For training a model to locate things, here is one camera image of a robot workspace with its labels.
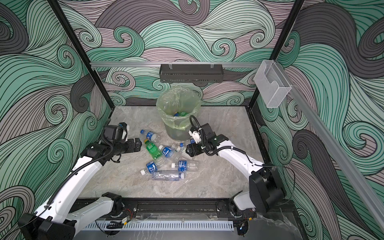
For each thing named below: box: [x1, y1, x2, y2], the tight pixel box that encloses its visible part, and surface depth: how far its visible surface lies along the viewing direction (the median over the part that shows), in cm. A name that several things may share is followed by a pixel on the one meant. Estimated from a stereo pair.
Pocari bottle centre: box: [171, 160, 199, 172], surface depth 85 cm
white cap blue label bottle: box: [158, 144, 179, 162], surface depth 91 cm
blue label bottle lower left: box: [140, 157, 168, 176], surface depth 85 cm
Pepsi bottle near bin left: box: [140, 129, 157, 142], surface depth 100 cm
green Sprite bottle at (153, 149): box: [144, 139, 163, 160], surface depth 93 cm
